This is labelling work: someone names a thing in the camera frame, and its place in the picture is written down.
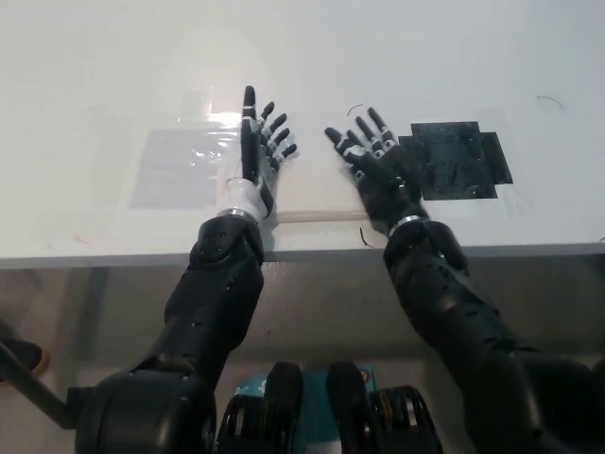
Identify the clear plastic bag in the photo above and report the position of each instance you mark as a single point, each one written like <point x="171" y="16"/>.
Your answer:
<point x="175" y="175"/>

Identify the black metal frame bar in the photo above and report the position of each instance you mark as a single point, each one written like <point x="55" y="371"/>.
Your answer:
<point x="38" y="385"/>

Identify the white napkin stack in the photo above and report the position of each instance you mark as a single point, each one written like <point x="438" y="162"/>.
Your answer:
<point x="316" y="189"/>

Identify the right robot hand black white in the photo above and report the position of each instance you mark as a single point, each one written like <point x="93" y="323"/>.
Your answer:
<point x="387" y="179"/>

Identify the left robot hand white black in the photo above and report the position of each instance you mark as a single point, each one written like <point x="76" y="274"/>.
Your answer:
<point x="250" y="156"/>

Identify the black shoe tan sole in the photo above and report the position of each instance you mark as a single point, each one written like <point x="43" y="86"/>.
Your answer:
<point x="23" y="350"/>

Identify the grey table leg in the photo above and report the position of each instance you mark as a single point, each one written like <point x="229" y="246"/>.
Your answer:
<point x="99" y="317"/>

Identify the robot torso black teal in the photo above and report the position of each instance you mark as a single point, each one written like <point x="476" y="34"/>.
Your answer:
<point x="331" y="416"/>

